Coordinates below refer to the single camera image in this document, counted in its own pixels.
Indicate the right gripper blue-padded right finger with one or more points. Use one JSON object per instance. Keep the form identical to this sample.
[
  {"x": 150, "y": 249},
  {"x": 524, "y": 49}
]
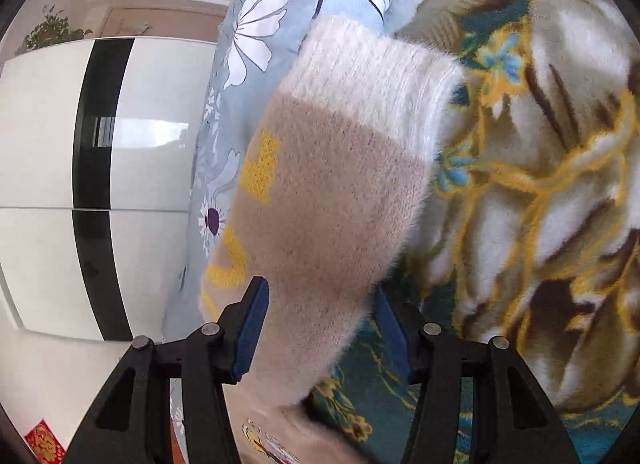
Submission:
[{"x": 513, "y": 420}]

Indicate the white black-striped wardrobe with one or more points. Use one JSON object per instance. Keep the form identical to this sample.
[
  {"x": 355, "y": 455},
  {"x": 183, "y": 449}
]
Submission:
[{"x": 97, "y": 144}]

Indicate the light blue floral duvet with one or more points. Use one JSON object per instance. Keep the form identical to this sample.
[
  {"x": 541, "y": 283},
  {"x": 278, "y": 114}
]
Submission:
[{"x": 258, "y": 44}]

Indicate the fluffy beige knit sweater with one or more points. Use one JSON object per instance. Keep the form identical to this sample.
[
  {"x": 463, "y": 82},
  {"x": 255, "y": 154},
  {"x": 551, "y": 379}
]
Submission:
[{"x": 331, "y": 187}]

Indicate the green potted plant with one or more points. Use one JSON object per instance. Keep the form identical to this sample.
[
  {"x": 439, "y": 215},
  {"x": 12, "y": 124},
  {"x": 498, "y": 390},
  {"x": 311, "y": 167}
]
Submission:
[{"x": 53, "y": 30}]

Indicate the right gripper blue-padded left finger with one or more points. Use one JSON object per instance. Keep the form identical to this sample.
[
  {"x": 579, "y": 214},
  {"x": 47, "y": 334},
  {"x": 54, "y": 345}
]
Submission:
[{"x": 129, "y": 420}]

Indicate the teal floral bed blanket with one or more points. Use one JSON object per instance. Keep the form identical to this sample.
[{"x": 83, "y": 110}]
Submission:
[{"x": 530, "y": 230}]

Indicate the red fu wall decoration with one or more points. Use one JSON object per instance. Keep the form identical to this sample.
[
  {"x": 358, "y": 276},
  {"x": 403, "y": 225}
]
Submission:
[{"x": 44, "y": 445}]

